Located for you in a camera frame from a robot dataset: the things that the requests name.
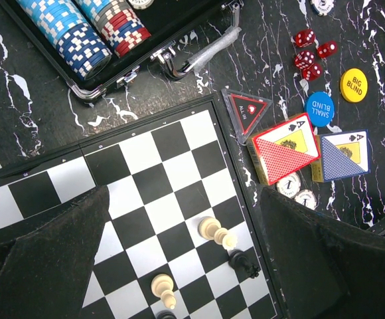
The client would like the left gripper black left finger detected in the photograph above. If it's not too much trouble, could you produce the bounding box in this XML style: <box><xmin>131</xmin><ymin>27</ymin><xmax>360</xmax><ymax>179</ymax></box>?
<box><xmin>0</xmin><ymin>186</ymin><xmax>109</xmax><ymax>318</ymax></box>

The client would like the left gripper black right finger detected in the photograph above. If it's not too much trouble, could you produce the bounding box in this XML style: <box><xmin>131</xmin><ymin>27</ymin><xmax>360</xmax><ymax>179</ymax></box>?
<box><xmin>260</xmin><ymin>187</ymin><xmax>385</xmax><ymax>318</ymax></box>

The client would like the grey white chip stack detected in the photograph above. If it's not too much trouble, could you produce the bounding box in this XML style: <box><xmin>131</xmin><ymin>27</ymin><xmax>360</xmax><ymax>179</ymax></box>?
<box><xmin>311</xmin><ymin>0</ymin><xmax>335</xmax><ymax>16</ymax></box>

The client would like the black poker set case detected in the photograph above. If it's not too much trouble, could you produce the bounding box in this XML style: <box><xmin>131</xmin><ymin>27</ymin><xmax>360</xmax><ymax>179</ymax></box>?
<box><xmin>1</xmin><ymin>1</ymin><xmax>243</xmax><ymax>102</ymax></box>

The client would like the white loose poker chip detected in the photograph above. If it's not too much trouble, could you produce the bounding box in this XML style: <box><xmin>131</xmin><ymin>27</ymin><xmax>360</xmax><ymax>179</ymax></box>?
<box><xmin>294</xmin><ymin>189</ymin><xmax>317</xmax><ymax>210</ymax></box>
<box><xmin>276</xmin><ymin>172</ymin><xmax>301</xmax><ymax>199</ymax></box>

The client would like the black chess piece right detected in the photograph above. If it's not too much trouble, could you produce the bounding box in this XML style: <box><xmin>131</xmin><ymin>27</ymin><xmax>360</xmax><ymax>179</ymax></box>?
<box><xmin>228</xmin><ymin>249</ymin><xmax>260</xmax><ymax>278</ymax></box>

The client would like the black chess piece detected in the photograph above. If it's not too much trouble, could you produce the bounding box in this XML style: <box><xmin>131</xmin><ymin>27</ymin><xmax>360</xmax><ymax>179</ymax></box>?
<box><xmin>228</xmin><ymin>249</ymin><xmax>260</xmax><ymax>278</ymax></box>
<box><xmin>156</xmin><ymin>311</ymin><xmax>177</xmax><ymax>319</ymax></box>

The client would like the blue playing card deck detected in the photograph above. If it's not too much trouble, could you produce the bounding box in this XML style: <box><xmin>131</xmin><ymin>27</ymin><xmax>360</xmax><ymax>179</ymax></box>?
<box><xmin>311</xmin><ymin>130</ymin><xmax>370</xmax><ymax>183</ymax></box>

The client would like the white chess pawn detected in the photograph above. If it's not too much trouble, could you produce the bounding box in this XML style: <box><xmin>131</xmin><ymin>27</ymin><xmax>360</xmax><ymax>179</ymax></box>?
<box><xmin>151</xmin><ymin>274</ymin><xmax>177</xmax><ymax>310</ymax></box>

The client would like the black chess piece middle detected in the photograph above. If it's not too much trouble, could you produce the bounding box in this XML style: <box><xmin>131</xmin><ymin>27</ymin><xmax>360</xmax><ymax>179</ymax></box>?
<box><xmin>156</xmin><ymin>311</ymin><xmax>177</xmax><ymax>319</ymax></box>

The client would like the white chess king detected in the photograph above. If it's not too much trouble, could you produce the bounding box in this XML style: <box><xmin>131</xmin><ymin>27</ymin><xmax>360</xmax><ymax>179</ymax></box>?
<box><xmin>198</xmin><ymin>217</ymin><xmax>238</xmax><ymax>251</ymax></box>

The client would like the red playing card deck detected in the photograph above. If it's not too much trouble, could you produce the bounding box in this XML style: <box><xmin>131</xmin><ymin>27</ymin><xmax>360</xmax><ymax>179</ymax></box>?
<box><xmin>246</xmin><ymin>112</ymin><xmax>321</xmax><ymax>185</ymax></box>

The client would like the black white chess board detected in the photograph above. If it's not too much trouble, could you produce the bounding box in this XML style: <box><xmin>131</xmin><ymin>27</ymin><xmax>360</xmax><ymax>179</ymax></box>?
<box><xmin>0</xmin><ymin>96</ymin><xmax>283</xmax><ymax>318</ymax></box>

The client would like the blue small blind button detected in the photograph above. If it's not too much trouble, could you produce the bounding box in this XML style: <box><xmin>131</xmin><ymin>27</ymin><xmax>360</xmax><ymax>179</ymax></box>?
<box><xmin>305</xmin><ymin>91</ymin><xmax>335</xmax><ymax>127</ymax></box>

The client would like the triangular all-in marker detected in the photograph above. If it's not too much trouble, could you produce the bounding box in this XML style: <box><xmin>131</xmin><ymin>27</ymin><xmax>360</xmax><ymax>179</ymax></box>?
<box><xmin>221</xmin><ymin>88</ymin><xmax>273</xmax><ymax>146</ymax></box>

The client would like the yellow big blind button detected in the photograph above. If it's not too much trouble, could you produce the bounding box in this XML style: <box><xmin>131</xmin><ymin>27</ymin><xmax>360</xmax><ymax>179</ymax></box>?
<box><xmin>340</xmin><ymin>68</ymin><xmax>368</xmax><ymax>103</ymax></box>

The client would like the red die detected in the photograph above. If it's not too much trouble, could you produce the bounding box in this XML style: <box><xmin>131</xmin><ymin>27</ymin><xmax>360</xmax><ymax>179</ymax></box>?
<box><xmin>317</xmin><ymin>41</ymin><xmax>338</xmax><ymax>58</ymax></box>
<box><xmin>294</xmin><ymin>29</ymin><xmax>316</xmax><ymax>48</ymax></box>
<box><xmin>294</xmin><ymin>50</ymin><xmax>315</xmax><ymax>70</ymax></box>
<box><xmin>302</xmin><ymin>62</ymin><xmax>323</xmax><ymax>81</ymax></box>

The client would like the light blue chip column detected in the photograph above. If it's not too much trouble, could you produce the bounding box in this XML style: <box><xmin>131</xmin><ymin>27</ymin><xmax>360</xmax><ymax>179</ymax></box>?
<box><xmin>17</xmin><ymin>0</ymin><xmax>112</xmax><ymax>80</ymax></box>

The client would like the green blue chip column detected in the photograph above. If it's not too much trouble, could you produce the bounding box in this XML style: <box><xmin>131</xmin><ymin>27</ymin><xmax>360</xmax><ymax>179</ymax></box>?
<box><xmin>76</xmin><ymin>0</ymin><xmax>151</xmax><ymax>58</ymax></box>

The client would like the white single chip in case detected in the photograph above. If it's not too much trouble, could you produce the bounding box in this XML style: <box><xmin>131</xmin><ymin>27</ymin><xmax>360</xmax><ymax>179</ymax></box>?
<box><xmin>129</xmin><ymin>0</ymin><xmax>154</xmax><ymax>10</ymax></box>

